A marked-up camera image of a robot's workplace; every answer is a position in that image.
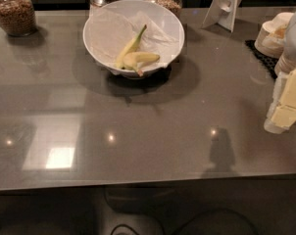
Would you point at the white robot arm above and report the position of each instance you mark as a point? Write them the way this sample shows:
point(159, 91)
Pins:
point(287, 61)

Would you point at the yellow green banana upright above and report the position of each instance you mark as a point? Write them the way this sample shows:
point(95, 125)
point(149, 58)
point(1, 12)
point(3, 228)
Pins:
point(130, 46)

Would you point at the white bowl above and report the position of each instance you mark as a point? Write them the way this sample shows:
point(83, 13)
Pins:
point(122, 13)

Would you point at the black mesh mat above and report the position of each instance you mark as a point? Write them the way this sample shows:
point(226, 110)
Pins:
point(267, 62)

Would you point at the stack of paper cups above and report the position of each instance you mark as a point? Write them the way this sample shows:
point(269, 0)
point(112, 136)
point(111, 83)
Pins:
point(270, 39)

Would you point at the white folded card stand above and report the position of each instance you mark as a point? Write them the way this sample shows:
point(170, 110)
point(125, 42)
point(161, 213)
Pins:
point(223, 13)

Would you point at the white paper napkin liner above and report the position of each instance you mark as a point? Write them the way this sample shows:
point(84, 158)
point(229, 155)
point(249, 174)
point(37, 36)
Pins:
point(108, 33)

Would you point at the glass jar with grains left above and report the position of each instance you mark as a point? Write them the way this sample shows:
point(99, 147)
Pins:
point(17, 17)

